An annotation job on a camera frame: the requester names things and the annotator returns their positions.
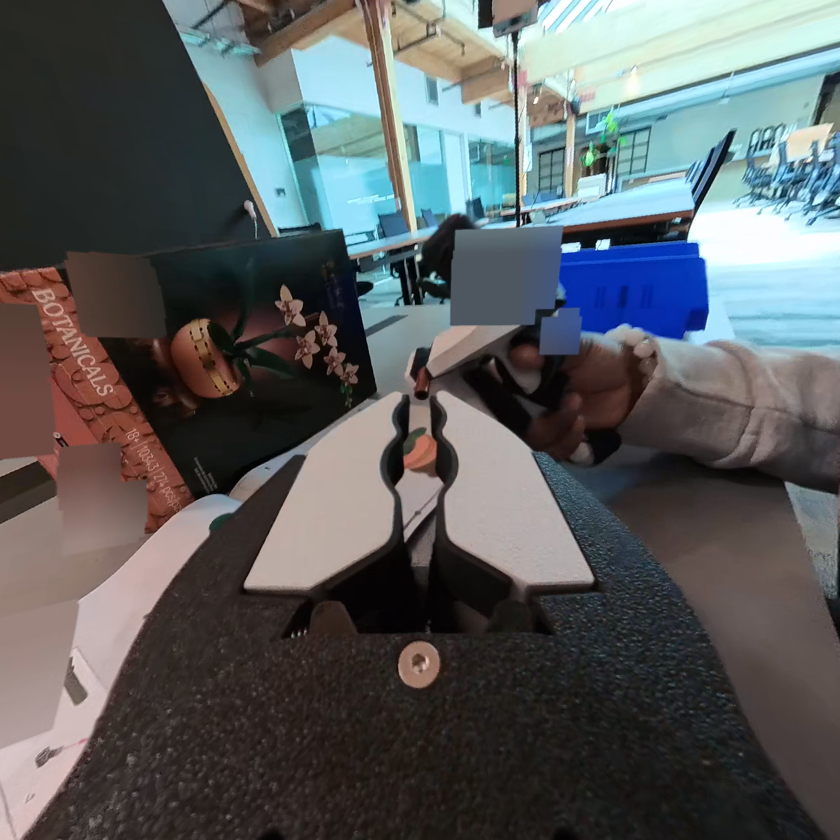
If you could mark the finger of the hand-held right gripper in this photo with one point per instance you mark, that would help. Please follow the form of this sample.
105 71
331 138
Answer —
416 359
472 348

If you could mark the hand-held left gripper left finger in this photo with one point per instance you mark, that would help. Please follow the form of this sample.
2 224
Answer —
328 512

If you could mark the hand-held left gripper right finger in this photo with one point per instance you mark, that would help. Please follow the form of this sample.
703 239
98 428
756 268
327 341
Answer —
512 512

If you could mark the small brown toy peg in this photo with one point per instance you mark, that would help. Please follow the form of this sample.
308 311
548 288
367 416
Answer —
421 388

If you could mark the person's right forearm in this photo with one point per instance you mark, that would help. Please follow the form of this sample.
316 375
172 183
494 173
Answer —
735 400

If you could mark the grey desk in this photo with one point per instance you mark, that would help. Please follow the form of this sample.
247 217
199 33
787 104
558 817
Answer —
689 558

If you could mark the person's right hand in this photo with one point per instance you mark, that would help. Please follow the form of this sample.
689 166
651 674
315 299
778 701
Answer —
590 387

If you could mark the black orchid print box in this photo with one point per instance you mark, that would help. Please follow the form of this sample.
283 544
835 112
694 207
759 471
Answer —
262 407

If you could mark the blue plastic bin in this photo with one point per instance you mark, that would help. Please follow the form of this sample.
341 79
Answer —
630 289

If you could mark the white instruction booklet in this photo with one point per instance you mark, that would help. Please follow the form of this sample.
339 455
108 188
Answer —
164 558

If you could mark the long wooden table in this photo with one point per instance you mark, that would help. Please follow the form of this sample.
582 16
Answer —
623 213

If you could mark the black stand with device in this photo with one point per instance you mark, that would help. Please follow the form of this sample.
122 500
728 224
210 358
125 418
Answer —
518 131

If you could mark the green hanging plant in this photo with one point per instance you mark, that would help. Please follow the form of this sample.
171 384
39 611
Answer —
610 124

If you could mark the black monitor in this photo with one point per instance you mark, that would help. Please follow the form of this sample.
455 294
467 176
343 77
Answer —
712 177

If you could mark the group of black office chairs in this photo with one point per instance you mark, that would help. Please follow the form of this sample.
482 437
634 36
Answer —
787 170

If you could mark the black partition panel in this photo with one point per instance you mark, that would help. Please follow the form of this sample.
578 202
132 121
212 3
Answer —
98 131

